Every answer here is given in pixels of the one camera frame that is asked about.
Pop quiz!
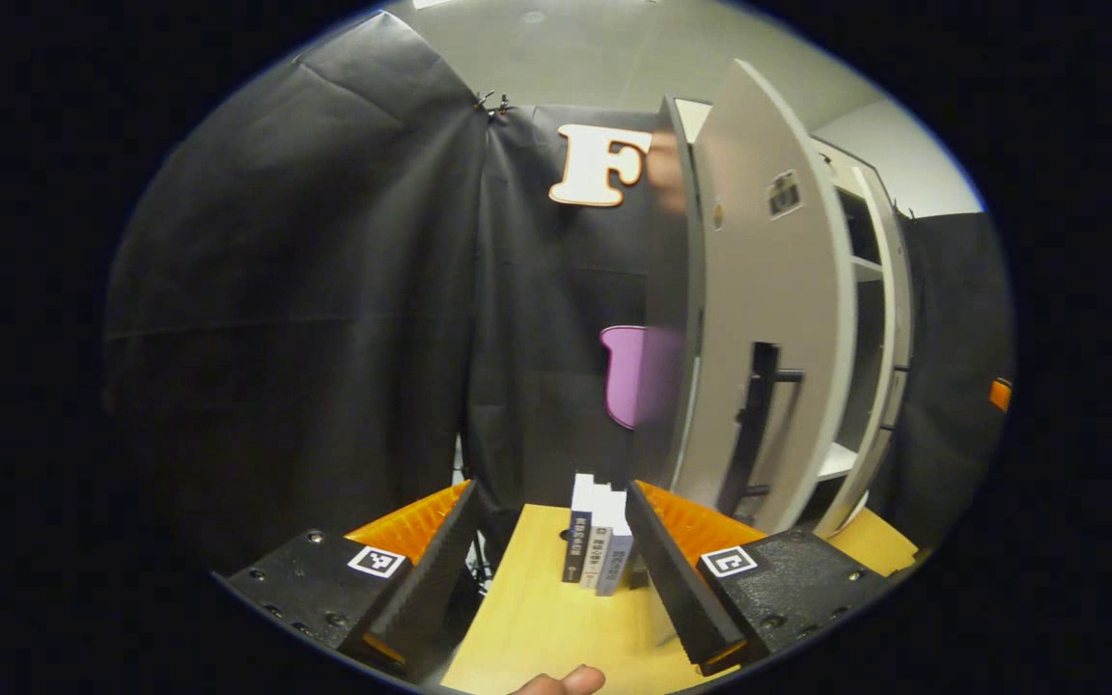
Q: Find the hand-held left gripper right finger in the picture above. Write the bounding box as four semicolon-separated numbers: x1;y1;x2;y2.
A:
625;479;897;679

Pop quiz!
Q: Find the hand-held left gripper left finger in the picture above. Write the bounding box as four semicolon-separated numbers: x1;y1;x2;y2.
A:
216;479;480;681

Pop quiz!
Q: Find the white cabinet door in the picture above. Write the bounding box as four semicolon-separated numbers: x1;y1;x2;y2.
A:
635;60;858;537

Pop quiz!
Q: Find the white and grey cabinet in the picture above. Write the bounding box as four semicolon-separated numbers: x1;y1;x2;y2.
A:
662;97;916;542

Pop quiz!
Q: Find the grey book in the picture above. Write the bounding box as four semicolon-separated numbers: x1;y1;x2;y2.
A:
598;490;634;597

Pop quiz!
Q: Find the white book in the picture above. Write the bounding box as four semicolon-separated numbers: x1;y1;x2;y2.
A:
580;483;615;590

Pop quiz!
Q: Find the black book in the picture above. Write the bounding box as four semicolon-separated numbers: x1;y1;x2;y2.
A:
564;473;596;583

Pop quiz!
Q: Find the black door handle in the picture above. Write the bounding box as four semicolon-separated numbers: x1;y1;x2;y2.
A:
718;341;805;517

